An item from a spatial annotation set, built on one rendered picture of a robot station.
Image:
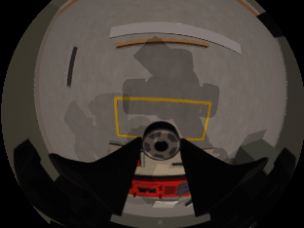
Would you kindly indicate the beige flat square pad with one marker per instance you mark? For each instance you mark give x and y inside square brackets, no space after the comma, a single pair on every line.
[164,203]

